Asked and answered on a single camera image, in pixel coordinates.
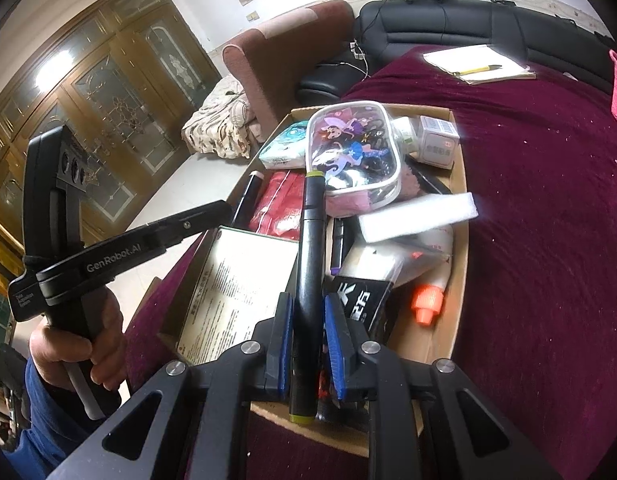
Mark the white plastic bag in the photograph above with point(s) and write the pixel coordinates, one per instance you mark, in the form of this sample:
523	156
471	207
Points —
378	262

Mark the black packet with white print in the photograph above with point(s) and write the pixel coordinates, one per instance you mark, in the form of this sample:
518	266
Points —
363	300

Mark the wooden glass door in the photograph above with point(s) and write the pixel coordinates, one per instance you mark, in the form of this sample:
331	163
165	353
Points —
113	85

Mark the black marker pen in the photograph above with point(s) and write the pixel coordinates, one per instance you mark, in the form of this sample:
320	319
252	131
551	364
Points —
311	260

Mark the person's left hand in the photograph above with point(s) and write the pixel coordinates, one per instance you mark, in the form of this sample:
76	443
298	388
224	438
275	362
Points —
63	355

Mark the white notebook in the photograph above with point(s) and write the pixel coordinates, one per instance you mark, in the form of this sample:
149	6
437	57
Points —
468	57

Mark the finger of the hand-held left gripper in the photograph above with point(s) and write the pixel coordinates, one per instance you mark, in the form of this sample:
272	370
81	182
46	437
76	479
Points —
198	220

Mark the white bottle with orange cap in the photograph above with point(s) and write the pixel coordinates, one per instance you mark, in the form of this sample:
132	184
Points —
428	305

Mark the small white box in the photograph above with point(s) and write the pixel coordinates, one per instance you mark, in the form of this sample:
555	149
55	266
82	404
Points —
438	142

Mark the pink fluffy item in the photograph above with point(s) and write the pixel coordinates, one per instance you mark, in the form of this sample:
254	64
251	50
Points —
348	205

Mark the yellow pen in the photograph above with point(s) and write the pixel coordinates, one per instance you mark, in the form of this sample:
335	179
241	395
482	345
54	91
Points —
476	70

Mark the red plastic packet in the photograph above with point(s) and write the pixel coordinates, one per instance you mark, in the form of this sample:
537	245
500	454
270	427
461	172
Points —
278	200

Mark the teal tissue pack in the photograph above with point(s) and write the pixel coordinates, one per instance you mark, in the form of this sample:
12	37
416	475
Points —
286	145

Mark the black leather sofa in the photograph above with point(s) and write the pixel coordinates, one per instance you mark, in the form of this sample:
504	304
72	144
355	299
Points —
438	25

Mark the dark tube with beige cap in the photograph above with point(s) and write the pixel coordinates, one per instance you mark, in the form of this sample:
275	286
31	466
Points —
246	200

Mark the cardboard box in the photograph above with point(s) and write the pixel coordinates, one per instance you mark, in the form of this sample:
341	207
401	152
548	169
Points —
456	270

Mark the beige printed blanket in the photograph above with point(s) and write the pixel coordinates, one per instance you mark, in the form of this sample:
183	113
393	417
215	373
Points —
213	125

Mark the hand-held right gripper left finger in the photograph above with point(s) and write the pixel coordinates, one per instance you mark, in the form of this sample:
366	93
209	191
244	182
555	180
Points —
287	345

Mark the white green plastic bottle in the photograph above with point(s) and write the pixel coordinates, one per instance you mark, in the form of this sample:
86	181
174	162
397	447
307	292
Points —
407	135

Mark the small wall plaque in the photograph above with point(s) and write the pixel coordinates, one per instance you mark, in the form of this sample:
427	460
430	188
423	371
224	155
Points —
252	16

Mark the black flat object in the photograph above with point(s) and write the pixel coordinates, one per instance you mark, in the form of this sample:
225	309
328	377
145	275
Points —
428	182

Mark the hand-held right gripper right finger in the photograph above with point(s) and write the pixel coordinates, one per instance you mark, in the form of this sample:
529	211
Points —
336	350

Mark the brown pink armchair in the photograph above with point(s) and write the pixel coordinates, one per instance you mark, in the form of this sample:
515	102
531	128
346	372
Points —
268	60

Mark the white printed flat box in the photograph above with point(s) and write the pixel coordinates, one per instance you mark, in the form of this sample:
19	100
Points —
233	290

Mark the person's left forearm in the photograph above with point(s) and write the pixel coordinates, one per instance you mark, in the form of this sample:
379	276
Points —
43	420

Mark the clear cartoon print pencil case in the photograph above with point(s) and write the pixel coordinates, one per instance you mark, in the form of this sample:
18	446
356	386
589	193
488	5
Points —
348	150

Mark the white foam strip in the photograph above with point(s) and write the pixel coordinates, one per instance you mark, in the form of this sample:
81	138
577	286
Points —
418	215

